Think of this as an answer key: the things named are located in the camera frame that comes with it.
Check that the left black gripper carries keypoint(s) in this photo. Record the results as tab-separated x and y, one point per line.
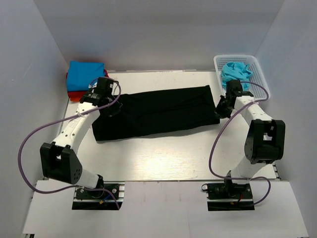
113	111

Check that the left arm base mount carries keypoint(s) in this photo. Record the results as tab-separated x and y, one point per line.
100	200

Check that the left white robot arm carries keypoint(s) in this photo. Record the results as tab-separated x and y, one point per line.
59	158

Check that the folded red t shirt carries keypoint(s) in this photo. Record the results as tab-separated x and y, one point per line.
106	73

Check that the black t shirt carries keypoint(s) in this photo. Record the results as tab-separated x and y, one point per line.
154	112

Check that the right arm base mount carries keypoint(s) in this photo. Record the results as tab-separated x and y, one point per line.
228	196

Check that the folded blue t shirt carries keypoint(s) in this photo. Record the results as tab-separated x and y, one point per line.
87	67

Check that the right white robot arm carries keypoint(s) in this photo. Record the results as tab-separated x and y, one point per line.
265	138

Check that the folded orange t shirt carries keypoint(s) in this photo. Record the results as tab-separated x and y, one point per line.
75	96

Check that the crumpled light blue t shirt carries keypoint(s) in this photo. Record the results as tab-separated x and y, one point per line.
235	71

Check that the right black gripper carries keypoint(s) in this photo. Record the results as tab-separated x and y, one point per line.
219	110

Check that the white plastic basket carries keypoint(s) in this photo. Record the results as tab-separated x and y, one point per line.
257	76

